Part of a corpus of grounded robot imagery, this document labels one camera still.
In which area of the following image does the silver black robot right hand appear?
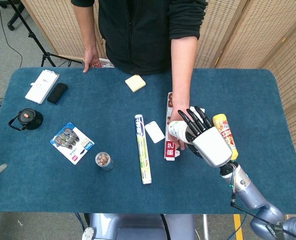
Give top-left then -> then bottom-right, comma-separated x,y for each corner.
177,107 -> 234,168

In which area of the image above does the person's left hand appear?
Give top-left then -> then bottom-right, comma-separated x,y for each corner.
168,100 -> 192,151

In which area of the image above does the person's right hand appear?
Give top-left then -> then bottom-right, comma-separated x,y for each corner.
82,47 -> 100,74

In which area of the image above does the person's left forearm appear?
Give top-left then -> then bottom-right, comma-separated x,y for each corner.
170,34 -> 199,107

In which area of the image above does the person's right forearm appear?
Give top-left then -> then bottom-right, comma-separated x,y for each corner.
74,3 -> 99,52

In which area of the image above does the person's black jacket torso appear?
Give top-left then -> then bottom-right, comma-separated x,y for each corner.
70,0 -> 209,76

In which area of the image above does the small white box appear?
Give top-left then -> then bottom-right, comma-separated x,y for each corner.
189,105 -> 206,116

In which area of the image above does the white plastic basket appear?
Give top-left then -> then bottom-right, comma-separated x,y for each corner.
97,57 -> 116,69

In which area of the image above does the yellow sauce squeeze bottle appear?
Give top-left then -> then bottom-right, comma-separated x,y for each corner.
212,113 -> 240,161

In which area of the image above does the white rounded card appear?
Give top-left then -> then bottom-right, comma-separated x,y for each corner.
144,120 -> 166,144

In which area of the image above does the red white long carton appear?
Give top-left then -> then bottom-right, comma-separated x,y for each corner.
163,91 -> 181,161

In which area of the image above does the woven rattan folding screen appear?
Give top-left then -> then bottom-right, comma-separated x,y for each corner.
194,0 -> 296,181
21,0 -> 114,63

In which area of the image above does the black glasses case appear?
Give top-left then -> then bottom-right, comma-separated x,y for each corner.
46,82 -> 69,105

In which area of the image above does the yellow sticky note pad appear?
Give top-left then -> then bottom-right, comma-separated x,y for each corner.
124,74 -> 147,93

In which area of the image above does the long cling film box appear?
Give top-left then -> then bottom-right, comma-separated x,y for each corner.
134,114 -> 153,185

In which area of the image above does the white flat paper box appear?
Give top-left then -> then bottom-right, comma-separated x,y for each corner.
24,69 -> 60,105

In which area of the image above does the black tripod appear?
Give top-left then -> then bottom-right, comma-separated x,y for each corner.
7,0 -> 84,68

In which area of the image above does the binder clips blister pack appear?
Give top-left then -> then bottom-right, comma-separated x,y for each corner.
49,121 -> 96,166

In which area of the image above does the black office chair base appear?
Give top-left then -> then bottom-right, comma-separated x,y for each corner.
0,0 -> 26,32

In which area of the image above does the clear jar with brown contents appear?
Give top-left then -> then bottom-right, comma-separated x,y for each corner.
95,151 -> 115,171

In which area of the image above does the grey blue robot torso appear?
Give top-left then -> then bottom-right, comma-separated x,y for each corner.
81,212 -> 197,240

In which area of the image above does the blue carpet table mat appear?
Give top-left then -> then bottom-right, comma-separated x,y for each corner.
0,66 -> 296,215

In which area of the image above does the blue cable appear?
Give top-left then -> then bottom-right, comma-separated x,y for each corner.
74,212 -> 89,232

